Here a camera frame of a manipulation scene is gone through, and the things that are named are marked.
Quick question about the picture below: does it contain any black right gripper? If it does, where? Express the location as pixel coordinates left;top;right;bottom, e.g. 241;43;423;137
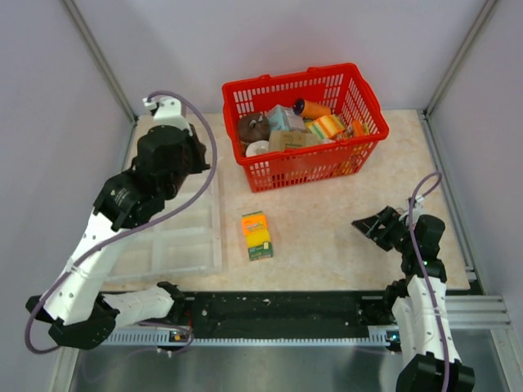
351;206;416;254

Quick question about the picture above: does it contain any red plastic basket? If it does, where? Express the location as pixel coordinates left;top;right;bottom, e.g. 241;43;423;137
221;63;389;192

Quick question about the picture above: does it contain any clear plastic compartment tray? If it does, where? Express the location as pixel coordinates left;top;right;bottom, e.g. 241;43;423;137
107;176;223;284

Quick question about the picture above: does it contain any yellow green striped sponge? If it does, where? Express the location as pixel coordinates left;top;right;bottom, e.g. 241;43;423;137
307;114;346;140

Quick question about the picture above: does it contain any orange yellow sponge pack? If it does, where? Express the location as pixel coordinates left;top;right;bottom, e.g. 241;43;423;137
241;211;274;261

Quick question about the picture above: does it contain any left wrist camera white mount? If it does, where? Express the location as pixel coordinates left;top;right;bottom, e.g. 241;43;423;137
142;96;190;130

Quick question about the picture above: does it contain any brown round object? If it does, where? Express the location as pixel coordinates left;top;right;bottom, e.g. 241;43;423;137
237;112;270;144

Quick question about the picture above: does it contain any white tape roll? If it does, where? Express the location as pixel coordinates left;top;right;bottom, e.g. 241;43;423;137
245;140;270;158

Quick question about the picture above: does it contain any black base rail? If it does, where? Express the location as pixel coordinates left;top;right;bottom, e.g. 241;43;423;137
166;291;396;340

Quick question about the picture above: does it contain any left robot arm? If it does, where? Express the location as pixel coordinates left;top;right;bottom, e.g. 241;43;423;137
25;122;216;354

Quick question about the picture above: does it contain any brown cardboard box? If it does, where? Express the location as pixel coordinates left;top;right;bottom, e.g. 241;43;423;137
269;130;320;152

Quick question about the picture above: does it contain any orange bottle dark cap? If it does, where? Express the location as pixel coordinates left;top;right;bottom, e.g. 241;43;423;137
293;98;332;119

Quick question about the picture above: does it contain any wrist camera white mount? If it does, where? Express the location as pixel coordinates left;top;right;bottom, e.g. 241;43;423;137
142;96;190;130
408;195;425;215

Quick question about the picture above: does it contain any orange small packet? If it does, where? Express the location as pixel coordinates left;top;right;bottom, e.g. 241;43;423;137
345;119;370;138

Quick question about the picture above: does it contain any teal white box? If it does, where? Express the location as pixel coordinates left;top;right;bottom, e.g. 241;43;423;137
266;105;306;132

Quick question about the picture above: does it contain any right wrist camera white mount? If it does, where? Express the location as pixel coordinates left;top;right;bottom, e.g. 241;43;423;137
408;195;425;215

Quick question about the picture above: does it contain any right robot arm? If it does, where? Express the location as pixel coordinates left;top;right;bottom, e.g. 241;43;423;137
351;206;476;391

